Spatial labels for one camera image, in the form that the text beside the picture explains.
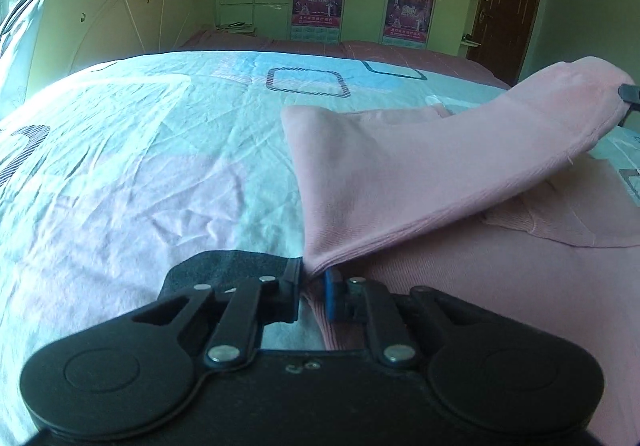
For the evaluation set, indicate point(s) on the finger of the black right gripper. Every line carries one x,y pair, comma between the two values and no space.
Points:
630,94

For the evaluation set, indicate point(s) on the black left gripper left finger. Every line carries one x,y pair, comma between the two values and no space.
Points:
126,375

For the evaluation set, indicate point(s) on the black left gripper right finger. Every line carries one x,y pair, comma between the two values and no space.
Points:
484,376

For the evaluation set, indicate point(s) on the pink knit garment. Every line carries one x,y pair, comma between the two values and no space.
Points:
502,205

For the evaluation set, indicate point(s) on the pink striped bed cover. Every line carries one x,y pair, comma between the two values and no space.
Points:
420,59

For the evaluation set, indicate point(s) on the light blue patterned bedsheet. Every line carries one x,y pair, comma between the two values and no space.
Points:
114,175

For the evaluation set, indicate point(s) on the lower right pink poster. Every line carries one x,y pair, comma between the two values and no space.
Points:
407,22

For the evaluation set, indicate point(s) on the cream curved headboard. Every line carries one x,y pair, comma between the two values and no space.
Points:
75,34

